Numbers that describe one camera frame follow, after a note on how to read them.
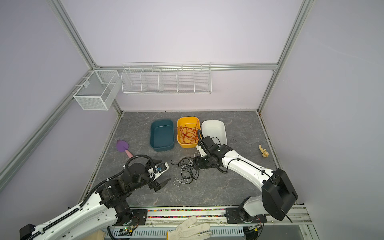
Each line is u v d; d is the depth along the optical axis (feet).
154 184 2.11
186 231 2.30
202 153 2.42
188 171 2.92
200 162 2.36
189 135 3.46
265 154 3.07
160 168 2.01
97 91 3.26
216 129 3.59
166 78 3.26
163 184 2.15
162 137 3.41
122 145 3.35
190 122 3.67
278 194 1.36
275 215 1.37
